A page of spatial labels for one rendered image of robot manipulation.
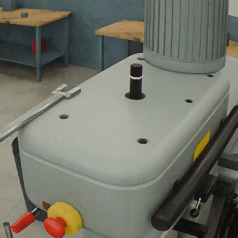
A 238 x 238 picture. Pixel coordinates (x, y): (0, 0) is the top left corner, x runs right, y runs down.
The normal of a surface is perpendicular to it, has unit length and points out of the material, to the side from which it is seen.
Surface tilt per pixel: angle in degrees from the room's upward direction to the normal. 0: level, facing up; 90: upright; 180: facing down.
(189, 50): 90
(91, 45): 90
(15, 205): 0
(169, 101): 0
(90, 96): 0
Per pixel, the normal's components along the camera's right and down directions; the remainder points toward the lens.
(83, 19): -0.50, 0.39
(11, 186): 0.02, -0.88
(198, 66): 0.11, 0.46
